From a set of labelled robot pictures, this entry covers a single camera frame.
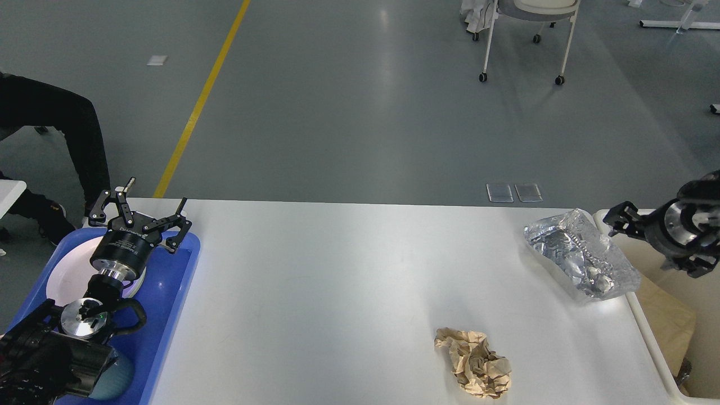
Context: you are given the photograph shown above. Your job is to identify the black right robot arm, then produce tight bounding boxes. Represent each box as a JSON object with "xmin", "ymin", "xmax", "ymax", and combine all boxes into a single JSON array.
[{"xmin": 602, "ymin": 171, "xmax": 719, "ymax": 278}]

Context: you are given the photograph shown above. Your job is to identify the dark green mug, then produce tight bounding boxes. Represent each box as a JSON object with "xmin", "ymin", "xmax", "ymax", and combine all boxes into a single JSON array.
[{"xmin": 88, "ymin": 348, "xmax": 136, "ymax": 401}]

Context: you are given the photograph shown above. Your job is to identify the white office chair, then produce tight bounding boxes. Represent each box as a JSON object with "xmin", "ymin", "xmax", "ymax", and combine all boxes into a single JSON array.
[{"xmin": 471, "ymin": 1, "xmax": 581, "ymax": 86}]

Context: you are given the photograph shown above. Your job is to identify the brown paper bag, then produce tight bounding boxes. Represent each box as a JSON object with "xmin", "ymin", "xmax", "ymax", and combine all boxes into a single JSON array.
[{"xmin": 636, "ymin": 275, "xmax": 697, "ymax": 375}]

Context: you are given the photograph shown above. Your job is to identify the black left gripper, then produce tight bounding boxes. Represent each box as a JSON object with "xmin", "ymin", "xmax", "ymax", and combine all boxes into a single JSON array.
[{"xmin": 88, "ymin": 177, "xmax": 193, "ymax": 281}]

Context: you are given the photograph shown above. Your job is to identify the clear plastic bag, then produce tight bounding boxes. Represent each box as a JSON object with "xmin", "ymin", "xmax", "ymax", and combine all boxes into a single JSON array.
[{"xmin": 524, "ymin": 209, "xmax": 641, "ymax": 305}]

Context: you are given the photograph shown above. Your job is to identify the white stand base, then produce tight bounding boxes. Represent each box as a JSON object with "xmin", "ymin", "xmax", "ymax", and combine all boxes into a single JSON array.
[{"xmin": 638, "ymin": 1, "xmax": 719, "ymax": 34}]

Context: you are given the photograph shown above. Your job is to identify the blue plastic tray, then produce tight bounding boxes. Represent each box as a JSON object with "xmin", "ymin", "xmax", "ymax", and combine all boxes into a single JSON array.
[{"xmin": 7, "ymin": 228, "xmax": 201, "ymax": 404}]

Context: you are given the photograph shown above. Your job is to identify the white paper scrap on floor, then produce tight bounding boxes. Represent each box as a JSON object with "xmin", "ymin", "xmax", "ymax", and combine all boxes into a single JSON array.
[{"xmin": 146, "ymin": 55, "xmax": 169, "ymax": 66}]

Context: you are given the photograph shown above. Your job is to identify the white plastic bin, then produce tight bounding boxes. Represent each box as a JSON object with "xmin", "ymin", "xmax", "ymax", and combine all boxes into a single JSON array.
[{"xmin": 613, "ymin": 234, "xmax": 719, "ymax": 404}]

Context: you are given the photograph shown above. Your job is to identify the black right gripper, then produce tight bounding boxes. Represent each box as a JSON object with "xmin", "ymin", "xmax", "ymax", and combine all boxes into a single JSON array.
[{"xmin": 602, "ymin": 200, "xmax": 719, "ymax": 278}]

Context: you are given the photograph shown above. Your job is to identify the brown paper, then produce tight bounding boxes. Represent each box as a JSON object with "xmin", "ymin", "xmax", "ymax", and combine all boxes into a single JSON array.
[{"xmin": 434, "ymin": 327, "xmax": 512, "ymax": 399}]

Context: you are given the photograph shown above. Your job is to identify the person leg black trousers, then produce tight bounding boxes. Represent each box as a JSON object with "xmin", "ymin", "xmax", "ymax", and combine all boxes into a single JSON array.
[{"xmin": 0, "ymin": 73, "xmax": 111, "ymax": 226}]

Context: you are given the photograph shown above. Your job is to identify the black sneaker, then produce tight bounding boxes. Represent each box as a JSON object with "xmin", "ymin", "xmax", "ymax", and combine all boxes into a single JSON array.
[{"xmin": 36, "ymin": 201, "xmax": 77, "ymax": 246}]

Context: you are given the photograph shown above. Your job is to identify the pink plate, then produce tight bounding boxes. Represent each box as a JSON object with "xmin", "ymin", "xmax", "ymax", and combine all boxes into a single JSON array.
[{"xmin": 46, "ymin": 234, "xmax": 147, "ymax": 306}]

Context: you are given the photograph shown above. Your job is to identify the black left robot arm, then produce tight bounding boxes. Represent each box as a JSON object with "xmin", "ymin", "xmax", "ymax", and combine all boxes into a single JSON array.
[{"xmin": 2, "ymin": 184, "xmax": 200, "ymax": 404}]

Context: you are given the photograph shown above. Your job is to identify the person in white trousers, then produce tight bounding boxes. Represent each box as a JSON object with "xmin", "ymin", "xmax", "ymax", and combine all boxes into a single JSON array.
[{"xmin": 460, "ymin": 0, "xmax": 497, "ymax": 34}]

